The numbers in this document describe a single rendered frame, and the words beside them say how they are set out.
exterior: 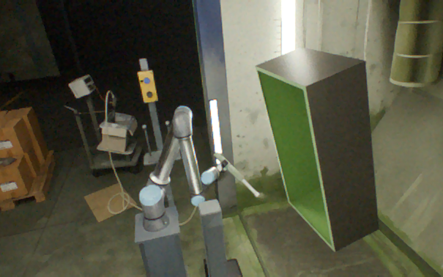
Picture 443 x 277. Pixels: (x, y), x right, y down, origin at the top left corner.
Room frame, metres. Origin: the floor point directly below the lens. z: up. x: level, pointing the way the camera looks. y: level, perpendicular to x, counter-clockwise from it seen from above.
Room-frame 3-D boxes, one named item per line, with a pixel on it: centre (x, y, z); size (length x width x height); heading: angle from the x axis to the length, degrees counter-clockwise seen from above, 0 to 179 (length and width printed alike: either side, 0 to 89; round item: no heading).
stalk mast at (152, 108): (2.71, 0.53, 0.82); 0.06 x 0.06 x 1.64; 9
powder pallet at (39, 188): (3.73, 2.68, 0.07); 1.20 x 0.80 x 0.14; 16
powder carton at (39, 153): (4.16, 2.61, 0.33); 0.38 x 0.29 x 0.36; 16
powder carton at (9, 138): (3.74, 2.55, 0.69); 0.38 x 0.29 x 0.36; 11
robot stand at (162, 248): (1.82, 0.49, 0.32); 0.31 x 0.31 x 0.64; 9
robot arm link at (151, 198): (1.83, 0.49, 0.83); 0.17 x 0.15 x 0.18; 178
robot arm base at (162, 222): (1.82, 0.49, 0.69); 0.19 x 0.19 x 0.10
